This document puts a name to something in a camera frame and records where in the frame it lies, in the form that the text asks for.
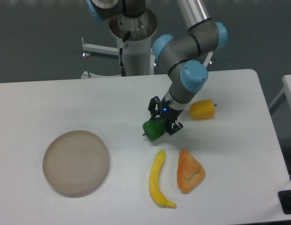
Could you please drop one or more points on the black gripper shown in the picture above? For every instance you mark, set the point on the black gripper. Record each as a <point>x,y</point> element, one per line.
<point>169,110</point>

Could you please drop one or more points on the green bell pepper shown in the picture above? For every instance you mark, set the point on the green bell pepper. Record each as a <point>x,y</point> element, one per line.
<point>154,129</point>

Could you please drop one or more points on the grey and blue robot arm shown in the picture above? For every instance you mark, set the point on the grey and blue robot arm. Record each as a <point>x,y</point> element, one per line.
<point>189,80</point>

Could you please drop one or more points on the yellow bell pepper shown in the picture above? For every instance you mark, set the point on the yellow bell pepper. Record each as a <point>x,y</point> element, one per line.
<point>203,109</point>

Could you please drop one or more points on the orange triangular bread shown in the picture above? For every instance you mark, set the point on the orange triangular bread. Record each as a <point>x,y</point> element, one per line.
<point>190,172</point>

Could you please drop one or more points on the yellow banana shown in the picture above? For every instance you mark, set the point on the yellow banana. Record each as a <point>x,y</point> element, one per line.
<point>156,194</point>

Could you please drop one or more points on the beige round plate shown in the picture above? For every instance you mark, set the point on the beige round plate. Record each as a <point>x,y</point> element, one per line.
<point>76,163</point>

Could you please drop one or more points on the white side table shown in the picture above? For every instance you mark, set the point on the white side table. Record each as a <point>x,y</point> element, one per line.
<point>283,94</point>

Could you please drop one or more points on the black device at right edge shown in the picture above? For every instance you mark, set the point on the black device at right edge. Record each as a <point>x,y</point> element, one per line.
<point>285,200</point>

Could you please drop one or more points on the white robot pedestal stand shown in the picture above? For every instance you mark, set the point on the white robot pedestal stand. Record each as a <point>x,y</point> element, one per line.
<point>133,25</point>

